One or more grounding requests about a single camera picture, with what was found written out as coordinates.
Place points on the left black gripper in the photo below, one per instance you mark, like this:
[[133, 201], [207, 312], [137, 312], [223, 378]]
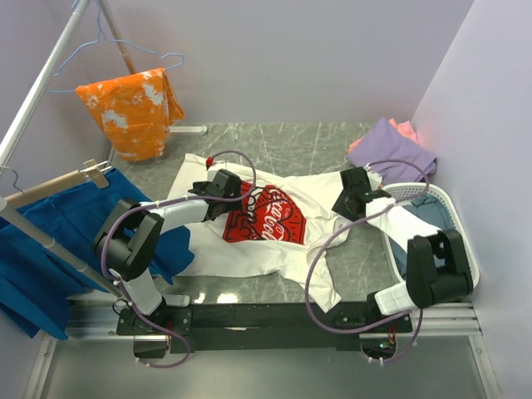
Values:
[[233, 205]]

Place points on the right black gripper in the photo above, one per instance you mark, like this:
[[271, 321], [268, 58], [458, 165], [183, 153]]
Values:
[[339, 207]]

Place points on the white Coca-Cola t-shirt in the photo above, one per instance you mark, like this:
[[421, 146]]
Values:
[[282, 225]]

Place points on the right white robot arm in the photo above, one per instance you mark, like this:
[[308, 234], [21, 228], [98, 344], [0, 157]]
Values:
[[438, 268]]

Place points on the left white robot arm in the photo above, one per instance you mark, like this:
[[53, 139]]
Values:
[[129, 237]]

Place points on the white laundry basket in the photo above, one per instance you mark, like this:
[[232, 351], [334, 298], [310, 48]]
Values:
[[402, 190]]

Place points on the folded purple t-shirt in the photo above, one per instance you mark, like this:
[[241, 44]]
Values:
[[385, 142]]

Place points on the blue-grey garment in basket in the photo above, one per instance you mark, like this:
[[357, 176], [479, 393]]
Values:
[[429, 209]]

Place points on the folded pink t-shirt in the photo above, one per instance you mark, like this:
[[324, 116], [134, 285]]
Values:
[[404, 128]]

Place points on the orange white tie-dye garment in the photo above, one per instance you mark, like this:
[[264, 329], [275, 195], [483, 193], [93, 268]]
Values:
[[134, 112]]

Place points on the wooden clip hanger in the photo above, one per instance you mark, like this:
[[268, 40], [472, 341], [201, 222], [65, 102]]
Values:
[[92, 172]]

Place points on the blue hanging garment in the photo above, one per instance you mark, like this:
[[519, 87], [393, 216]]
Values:
[[35, 283]]

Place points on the metal clothes rack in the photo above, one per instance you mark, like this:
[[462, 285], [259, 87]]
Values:
[[24, 115]]

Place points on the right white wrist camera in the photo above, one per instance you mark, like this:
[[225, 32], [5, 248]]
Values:
[[375, 179]]

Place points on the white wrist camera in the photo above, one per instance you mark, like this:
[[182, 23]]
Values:
[[212, 164], [375, 179]]

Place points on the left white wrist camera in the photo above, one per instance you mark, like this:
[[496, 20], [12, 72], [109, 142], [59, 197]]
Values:
[[212, 164]]

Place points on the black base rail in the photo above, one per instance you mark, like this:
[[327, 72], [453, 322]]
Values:
[[246, 326]]

